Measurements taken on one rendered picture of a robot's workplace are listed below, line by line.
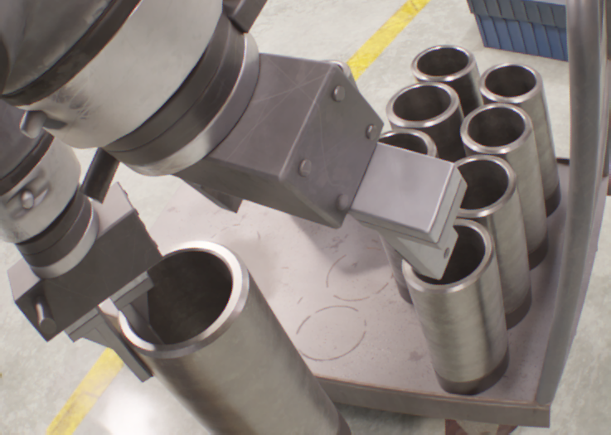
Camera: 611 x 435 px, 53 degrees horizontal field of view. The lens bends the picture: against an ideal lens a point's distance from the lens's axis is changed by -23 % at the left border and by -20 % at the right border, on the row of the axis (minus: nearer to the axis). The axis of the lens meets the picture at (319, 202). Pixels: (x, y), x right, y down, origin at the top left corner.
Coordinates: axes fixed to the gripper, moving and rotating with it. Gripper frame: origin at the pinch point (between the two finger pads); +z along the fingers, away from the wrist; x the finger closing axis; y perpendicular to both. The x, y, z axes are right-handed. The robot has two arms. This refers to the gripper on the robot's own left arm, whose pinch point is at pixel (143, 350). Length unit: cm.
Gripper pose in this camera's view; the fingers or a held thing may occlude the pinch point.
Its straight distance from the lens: 59.7
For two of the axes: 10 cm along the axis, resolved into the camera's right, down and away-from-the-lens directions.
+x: 8.1, -5.5, 2.2
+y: 5.0, 4.3, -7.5
